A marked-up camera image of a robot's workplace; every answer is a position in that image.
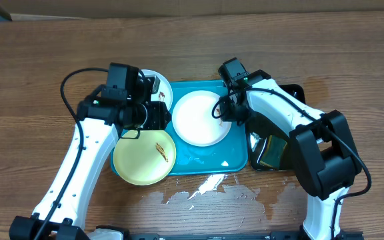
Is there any large white plate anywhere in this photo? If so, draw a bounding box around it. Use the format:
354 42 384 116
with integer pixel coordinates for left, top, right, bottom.
172 90 231 147

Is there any yellow green sponge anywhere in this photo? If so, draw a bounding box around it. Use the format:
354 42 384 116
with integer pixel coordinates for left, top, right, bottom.
258 135 287 169

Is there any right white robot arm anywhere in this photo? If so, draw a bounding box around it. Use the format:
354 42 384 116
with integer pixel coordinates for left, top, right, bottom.
212 58 363 239

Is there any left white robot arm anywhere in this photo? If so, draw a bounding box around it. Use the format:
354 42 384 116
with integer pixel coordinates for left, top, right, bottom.
9 63 171 240

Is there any black plastic tray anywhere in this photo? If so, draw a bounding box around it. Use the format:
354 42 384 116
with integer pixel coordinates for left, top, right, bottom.
245 83 307 172

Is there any teal plastic tray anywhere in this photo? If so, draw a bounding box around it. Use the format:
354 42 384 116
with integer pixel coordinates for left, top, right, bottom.
110 79 249 177

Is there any small white stained plate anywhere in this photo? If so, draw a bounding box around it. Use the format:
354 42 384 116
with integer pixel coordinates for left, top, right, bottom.
142 69 173 110

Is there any yellow plate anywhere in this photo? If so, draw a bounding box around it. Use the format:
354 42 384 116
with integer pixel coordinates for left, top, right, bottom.
112 130 176 186

